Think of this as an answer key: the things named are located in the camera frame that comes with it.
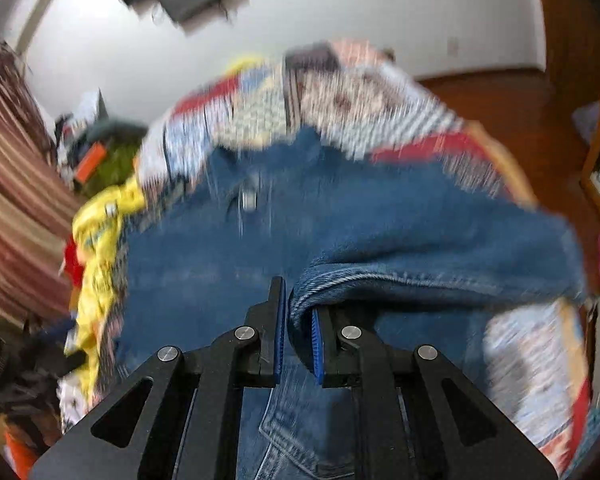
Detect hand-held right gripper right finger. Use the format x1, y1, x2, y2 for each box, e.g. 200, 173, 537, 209
310, 305, 561, 480

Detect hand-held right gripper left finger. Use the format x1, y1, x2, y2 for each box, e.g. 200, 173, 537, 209
30, 276, 287, 480

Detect blue denim jeans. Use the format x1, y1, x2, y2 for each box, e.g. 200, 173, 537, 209
112, 127, 588, 480

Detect red cloth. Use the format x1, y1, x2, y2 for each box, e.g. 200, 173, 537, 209
62, 240, 88, 286

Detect yellow printed cloth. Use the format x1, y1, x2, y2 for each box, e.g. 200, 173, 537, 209
65, 185, 148, 396

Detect striped brown curtain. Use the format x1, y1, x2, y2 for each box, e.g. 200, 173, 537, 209
0, 42, 86, 321

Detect orange box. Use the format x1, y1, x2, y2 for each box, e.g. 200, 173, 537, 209
75, 142, 106, 183

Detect green cloth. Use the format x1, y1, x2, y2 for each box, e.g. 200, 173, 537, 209
87, 140, 141, 196

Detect patchwork printed blanket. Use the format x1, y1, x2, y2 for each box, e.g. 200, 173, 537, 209
60, 40, 600, 478

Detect dark green bag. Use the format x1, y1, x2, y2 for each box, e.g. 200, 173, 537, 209
87, 117, 148, 147

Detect brown wooden door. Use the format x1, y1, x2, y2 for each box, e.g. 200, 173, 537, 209
532, 0, 600, 191

